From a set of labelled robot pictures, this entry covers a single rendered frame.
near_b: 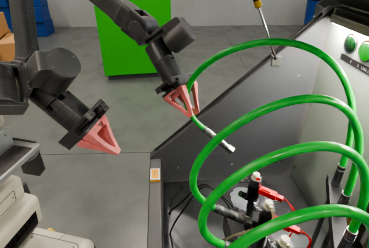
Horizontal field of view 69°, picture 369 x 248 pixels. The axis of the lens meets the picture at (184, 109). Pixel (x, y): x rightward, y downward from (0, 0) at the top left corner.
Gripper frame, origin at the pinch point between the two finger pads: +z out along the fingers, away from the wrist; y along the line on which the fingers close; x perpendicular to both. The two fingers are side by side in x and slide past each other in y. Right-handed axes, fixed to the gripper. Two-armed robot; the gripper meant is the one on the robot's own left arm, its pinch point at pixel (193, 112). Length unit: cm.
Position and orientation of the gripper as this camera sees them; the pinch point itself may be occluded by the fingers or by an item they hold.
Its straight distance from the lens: 66.6
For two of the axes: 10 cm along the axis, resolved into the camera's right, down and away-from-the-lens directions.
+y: 5.6, -2.3, 8.0
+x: -6.7, 4.4, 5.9
